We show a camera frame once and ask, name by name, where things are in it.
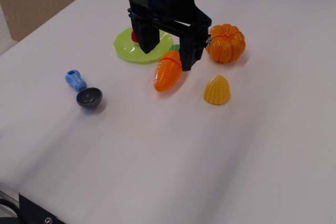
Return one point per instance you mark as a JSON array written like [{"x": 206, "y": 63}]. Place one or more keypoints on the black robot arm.
[{"x": 181, "y": 18}]

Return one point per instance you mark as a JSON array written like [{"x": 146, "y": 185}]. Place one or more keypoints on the red white toy sushi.
[{"x": 134, "y": 38}]

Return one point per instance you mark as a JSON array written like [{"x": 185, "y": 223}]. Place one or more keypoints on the blue handled grey scoop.
[{"x": 87, "y": 98}]

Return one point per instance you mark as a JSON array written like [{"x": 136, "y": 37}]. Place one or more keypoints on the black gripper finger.
[
  {"x": 148, "y": 36},
  {"x": 191, "y": 50}
]

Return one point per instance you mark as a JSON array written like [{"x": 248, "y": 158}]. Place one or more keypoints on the orange toy pumpkin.
[{"x": 227, "y": 43}]

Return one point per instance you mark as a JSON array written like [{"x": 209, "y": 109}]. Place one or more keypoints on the yellow toy corn piece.
[{"x": 217, "y": 90}]

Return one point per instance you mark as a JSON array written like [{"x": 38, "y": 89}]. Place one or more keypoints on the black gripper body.
[{"x": 177, "y": 17}]

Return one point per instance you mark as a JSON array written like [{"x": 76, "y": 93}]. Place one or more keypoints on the green plastic plate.
[{"x": 129, "y": 51}]

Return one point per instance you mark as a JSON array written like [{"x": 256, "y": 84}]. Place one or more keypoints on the orange toy carrot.
[{"x": 168, "y": 70}]

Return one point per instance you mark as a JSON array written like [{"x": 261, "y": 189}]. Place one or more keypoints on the black metal bracket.
[{"x": 33, "y": 213}]

